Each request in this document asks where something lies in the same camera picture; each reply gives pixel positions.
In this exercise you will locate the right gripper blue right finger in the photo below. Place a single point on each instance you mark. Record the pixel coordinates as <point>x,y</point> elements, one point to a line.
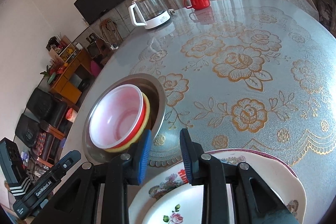
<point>231,193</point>

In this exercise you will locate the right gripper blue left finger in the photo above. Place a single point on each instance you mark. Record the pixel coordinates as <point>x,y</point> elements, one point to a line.
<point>99,193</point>

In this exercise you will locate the white plate red characters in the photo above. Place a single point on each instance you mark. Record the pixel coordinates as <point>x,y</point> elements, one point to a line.
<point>276,175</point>

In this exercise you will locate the white rose garden plate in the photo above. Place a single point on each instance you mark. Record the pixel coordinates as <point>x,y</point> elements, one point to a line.
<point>181,205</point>

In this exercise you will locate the red plastic bowl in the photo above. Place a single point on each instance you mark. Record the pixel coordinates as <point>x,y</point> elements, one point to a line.
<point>117,117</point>

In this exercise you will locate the yellow plastic bowl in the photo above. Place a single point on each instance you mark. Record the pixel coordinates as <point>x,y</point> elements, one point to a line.
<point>134,137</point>

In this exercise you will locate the stainless steel bowl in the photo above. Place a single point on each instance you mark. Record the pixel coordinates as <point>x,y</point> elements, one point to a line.
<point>154,91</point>

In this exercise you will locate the white plate purple floral rim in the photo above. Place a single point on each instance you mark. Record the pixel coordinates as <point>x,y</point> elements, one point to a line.
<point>257,153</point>

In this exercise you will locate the black armchair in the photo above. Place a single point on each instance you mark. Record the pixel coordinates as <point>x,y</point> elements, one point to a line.
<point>47,107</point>
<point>30,133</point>

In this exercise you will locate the white red trash bin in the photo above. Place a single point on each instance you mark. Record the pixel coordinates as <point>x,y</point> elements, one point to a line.
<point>71,115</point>

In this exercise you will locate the orange wooden cabinet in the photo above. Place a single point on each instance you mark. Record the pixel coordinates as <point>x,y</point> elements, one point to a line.
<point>66,84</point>

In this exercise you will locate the wooden chair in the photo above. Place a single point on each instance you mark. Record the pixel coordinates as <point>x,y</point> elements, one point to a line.
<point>110,33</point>

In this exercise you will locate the red mug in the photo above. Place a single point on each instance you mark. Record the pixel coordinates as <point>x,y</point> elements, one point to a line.
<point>197,4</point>

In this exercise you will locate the white glass electric kettle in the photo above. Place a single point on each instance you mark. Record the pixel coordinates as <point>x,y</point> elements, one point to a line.
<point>149,14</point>

